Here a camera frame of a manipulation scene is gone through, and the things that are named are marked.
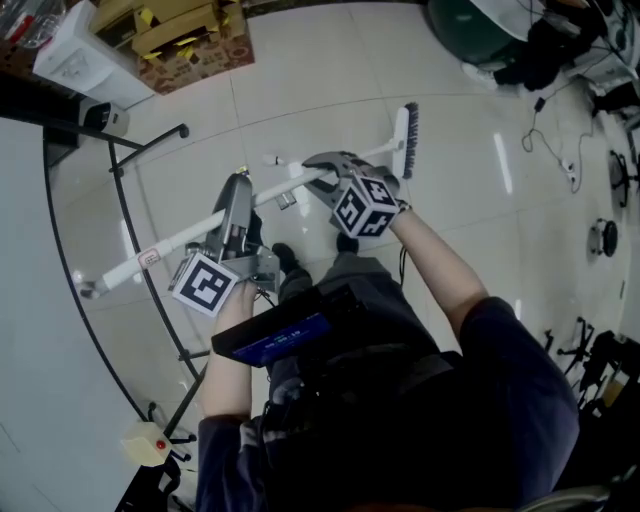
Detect person's dark shirt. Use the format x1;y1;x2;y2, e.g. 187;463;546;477
194;297;581;512

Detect small white bin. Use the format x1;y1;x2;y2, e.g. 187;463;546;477
78;96;132;138

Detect clear water bottle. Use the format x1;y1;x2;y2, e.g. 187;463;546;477
0;0;67;50

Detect white power strip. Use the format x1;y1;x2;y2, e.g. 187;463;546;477
558;157;585;195

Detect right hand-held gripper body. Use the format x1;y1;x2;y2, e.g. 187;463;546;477
329;154;403;238

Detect cardboard box with striped tape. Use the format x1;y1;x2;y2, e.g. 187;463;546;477
130;3;250;62

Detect white panel on wheeled stand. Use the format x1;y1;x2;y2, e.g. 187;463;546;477
0;117;214;512

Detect white broom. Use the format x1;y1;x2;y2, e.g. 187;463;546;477
78;101;421;301

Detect round black white device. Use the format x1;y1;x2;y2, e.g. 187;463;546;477
588;218;620;259

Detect grey chest harness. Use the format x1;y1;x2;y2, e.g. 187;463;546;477
264;344;464;416

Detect black office chair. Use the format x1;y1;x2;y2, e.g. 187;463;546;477
607;148;640;209
542;313;640;419

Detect white water dispenser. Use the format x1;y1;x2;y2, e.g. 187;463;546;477
31;0;157;110

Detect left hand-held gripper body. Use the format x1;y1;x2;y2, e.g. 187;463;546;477
167;242;282;319

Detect black tall cabinet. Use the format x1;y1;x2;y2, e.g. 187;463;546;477
0;69;84;149

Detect red patterned cardboard box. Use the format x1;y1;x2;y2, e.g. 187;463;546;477
136;30;257;97

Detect person's grey trousers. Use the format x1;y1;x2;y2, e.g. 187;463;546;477
269;252;444;401

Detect plain brown cardboard box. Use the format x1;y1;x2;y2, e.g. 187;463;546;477
91;0;151;50

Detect beige box with red button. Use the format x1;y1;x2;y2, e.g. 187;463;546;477
119;420;170;469

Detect black adapter cable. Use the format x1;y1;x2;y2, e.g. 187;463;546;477
521;96;597;169

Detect person's left forearm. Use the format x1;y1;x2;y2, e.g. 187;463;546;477
199;284;262;422

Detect black chest-mounted screen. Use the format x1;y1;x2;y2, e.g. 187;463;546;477
210;284;372;369

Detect person's right forearm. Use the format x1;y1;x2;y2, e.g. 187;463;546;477
388;207;490;332

